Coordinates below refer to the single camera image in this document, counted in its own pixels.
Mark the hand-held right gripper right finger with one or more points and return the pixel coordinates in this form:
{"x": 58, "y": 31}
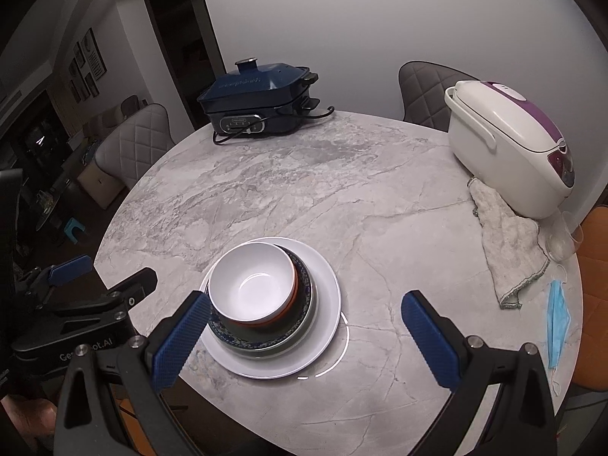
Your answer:
{"x": 427, "y": 337}

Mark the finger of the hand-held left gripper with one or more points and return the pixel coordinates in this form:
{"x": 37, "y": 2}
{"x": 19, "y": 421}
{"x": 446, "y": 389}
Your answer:
{"x": 137, "y": 282}
{"x": 71, "y": 266}

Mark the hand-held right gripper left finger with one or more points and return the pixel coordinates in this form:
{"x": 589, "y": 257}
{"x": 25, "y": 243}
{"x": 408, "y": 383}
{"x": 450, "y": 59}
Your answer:
{"x": 178, "y": 342}

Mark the blue patterned ceramic bowl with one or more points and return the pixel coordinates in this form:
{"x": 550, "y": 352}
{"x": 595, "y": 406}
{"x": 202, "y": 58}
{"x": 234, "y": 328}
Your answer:
{"x": 247, "y": 335}

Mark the large white plate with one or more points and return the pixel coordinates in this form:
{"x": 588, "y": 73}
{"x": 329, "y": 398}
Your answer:
{"x": 247, "y": 371}

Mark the white bowl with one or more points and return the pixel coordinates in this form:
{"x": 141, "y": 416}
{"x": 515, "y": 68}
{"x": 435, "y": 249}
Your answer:
{"x": 251, "y": 285}

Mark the orange bowl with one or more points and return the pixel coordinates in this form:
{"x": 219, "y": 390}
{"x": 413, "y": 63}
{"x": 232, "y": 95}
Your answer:
{"x": 285, "y": 312}

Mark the small white plate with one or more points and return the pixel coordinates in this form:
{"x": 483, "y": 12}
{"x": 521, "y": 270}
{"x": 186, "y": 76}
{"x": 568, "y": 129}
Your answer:
{"x": 308, "y": 320}

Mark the person's left hand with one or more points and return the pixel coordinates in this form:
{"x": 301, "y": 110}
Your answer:
{"x": 28, "y": 425}

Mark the blue stool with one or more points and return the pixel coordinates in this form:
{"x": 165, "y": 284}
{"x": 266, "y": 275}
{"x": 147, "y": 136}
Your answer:
{"x": 75, "y": 232}

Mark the beige box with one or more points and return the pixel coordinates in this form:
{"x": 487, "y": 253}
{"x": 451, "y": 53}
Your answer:
{"x": 97, "y": 187}

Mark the white dish cloth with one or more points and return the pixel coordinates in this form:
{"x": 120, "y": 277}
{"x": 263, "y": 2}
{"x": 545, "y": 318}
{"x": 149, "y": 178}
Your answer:
{"x": 508, "y": 247}

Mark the blue face mask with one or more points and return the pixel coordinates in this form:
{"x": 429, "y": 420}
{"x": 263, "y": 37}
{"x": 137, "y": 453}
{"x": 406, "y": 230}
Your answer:
{"x": 558, "y": 318}

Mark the beige quilted chair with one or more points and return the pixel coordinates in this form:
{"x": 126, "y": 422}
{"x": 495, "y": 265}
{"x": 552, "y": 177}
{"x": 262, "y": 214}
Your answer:
{"x": 137, "y": 142}

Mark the clear drinking glass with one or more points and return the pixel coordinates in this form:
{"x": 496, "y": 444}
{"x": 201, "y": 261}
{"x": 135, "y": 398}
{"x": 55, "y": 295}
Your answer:
{"x": 563, "y": 244}

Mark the orange chair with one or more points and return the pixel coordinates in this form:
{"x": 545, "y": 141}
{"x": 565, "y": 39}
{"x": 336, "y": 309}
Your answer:
{"x": 593, "y": 294}

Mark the white and purple rice cooker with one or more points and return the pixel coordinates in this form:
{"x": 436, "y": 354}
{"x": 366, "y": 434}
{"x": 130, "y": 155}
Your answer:
{"x": 498, "y": 152}

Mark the navy electric hot pot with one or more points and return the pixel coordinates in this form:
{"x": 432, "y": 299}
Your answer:
{"x": 251, "y": 85}

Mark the grey quilted chair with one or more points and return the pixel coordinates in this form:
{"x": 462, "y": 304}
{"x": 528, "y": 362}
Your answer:
{"x": 422, "y": 95}

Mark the group of wall picture frames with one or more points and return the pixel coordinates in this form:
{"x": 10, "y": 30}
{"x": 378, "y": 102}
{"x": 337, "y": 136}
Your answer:
{"x": 88, "y": 66}

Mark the dark wooden door frame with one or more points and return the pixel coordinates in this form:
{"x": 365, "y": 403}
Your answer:
{"x": 190, "y": 33}

